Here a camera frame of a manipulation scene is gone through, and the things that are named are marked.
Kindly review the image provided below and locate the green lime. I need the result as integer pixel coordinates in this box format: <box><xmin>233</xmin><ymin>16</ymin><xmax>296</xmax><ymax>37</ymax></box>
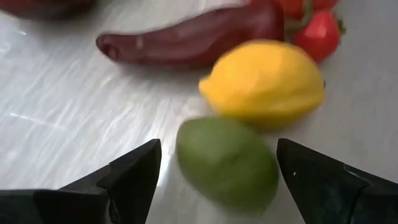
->
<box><xmin>175</xmin><ymin>116</ymin><xmax>280</xmax><ymax>214</ymax></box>

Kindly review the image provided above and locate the large orange-red tomato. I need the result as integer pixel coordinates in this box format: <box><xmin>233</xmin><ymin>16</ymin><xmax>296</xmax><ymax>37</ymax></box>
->
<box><xmin>273</xmin><ymin>0</ymin><xmax>340</xmax><ymax>21</ymax></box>

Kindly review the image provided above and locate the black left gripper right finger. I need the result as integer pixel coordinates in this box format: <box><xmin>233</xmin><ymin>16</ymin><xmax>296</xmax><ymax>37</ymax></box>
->
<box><xmin>275</xmin><ymin>138</ymin><xmax>398</xmax><ymax>224</ymax></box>

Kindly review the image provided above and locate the yellow lemon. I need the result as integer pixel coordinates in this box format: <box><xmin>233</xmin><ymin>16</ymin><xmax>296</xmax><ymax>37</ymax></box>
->
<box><xmin>198</xmin><ymin>39</ymin><xmax>326</xmax><ymax>130</ymax></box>

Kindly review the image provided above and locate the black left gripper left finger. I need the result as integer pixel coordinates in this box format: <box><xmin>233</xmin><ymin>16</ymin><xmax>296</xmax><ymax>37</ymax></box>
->
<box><xmin>0</xmin><ymin>138</ymin><xmax>163</xmax><ymax>224</ymax></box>

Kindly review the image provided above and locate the dark purple plum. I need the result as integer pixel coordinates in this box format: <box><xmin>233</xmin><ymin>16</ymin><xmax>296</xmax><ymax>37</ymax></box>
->
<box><xmin>0</xmin><ymin>0</ymin><xmax>96</xmax><ymax>20</ymax></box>

